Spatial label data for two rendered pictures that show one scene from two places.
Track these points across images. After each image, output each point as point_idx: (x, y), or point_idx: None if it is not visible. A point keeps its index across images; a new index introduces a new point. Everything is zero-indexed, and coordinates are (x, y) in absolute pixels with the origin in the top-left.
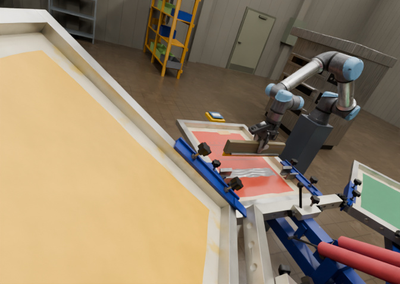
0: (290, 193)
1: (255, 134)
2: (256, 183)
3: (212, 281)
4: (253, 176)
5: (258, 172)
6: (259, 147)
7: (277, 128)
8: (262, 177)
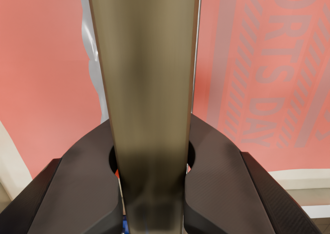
0: (12, 160)
1: (279, 215)
2: (44, 47)
3: None
4: (91, 63)
5: None
6: (94, 142)
7: None
8: (94, 107)
